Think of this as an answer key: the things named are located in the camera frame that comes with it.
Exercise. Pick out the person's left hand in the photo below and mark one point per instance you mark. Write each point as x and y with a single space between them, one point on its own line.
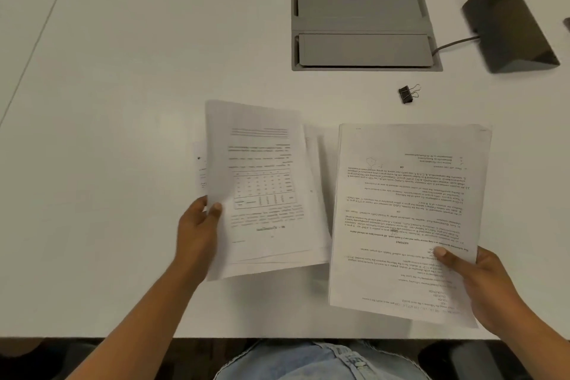
196 241

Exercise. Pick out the person's right hand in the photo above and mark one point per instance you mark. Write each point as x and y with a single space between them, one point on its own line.
494 295

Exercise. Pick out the text and table paper sheet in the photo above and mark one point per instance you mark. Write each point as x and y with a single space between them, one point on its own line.
267 161

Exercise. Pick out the full-width text paper sheet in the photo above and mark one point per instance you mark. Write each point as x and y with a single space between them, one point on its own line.
401 215

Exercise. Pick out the black binder clip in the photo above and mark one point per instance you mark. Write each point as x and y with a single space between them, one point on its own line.
405 94

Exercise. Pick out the person's left forearm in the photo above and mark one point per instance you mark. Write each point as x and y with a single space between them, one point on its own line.
142 326

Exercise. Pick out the dark grey chair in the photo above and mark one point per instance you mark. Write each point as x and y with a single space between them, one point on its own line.
481 366

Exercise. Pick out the light blue jeans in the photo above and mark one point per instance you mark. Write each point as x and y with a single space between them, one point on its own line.
289 364

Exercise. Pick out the white table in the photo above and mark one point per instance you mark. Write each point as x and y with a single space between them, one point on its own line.
133 59

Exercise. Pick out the black wedge-shaped device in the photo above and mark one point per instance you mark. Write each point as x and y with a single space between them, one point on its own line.
507 28

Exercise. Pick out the black flat device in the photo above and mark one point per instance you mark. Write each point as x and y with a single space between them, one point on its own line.
567 24

